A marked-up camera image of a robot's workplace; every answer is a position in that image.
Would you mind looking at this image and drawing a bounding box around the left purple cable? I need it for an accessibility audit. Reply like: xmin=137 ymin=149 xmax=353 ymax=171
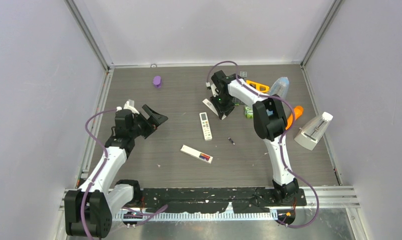
xmin=81 ymin=108 xmax=122 ymax=240

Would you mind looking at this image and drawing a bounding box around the white air conditioner remote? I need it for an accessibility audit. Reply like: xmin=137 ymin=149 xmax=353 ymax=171
xmin=199 ymin=112 xmax=212 ymax=141

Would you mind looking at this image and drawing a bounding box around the white metronome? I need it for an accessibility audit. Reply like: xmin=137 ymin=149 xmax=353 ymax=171
xmin=294 ymin=112 xmax=333 ymax=151

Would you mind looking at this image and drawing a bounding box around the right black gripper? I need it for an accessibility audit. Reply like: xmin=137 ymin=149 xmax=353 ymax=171
xmin=210 ymin=92 xmax=235 ymax=120

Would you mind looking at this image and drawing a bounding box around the green owl toy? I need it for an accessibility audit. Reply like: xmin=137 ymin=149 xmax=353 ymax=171
xmin=244 ymin=106 xmax=253 ymax=119

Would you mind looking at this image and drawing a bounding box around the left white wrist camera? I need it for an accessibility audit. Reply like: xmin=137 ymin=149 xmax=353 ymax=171
xmin=116 ymin=99 xmax=140 ymax=114

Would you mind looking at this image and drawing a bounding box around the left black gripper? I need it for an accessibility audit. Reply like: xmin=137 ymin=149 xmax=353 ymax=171
xmin=129 ymin=105 xmax=167 ymax=139

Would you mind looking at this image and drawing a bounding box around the yellow triangle toy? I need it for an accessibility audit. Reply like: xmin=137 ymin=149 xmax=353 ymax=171
xmin=246 ymin=80 xmax=270 ymax=93

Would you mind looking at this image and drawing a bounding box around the white battery cover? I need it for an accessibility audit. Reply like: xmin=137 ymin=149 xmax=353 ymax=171
xmin=202 ymin=99 xmax=226 ymax=120

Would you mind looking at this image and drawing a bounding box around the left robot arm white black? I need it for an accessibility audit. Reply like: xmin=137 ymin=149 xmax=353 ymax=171
xmin=64 ymin=101 xmax=168 ymax=240

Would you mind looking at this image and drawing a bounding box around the purple plastic toy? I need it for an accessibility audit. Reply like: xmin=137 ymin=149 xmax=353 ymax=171
xmin=152 ymin=75 xmax=162 ymax=89

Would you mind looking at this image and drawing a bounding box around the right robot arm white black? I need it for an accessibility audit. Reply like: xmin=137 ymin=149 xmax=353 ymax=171
xmin=210 ymin=70 xmax=299 ymax=205

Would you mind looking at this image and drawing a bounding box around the purple cable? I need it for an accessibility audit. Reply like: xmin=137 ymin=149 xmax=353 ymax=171
xmin=81 ymin=108 xmax=122 ymax=240
xmin=206 ymin=60 xmax=320 ymax=229

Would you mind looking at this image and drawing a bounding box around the slim white remote control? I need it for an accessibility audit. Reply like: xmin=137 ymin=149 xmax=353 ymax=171
xmin=180 ymin=145 xmax=213 ymax=164

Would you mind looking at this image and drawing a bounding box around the orange toy microphone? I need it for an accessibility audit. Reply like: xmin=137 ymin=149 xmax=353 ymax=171
xmin=286 ymin=105 xmax=304 ymax=130

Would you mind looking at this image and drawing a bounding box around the blue purple battery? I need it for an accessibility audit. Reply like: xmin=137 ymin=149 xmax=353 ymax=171
xmin=199 ymin=153 xmax=210 ymax=158

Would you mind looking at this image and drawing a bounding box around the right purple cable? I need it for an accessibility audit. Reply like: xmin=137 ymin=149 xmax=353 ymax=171
xmin=206 ymin=60 xmax=320 ymax=229

